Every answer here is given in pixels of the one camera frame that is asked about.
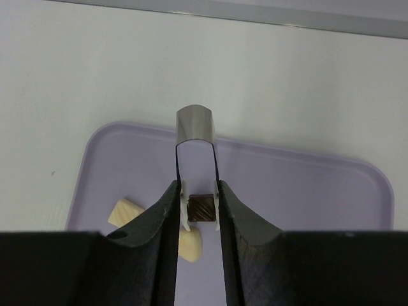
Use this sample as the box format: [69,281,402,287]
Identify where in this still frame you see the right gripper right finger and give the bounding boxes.
[218,181,407,305]

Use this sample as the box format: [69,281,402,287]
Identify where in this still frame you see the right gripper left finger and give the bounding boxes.
[1,181,180,305]

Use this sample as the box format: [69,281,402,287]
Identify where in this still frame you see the white square chocolate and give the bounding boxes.
[108,198,145,228]

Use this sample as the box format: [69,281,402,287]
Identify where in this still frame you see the dark chocolate cube top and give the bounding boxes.
[187,194,216,222]

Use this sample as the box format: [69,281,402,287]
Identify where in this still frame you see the white tweezers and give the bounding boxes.
[175,105,220,231]

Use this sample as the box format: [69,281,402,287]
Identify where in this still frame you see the purple tray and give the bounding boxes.
[67,123,393,305]

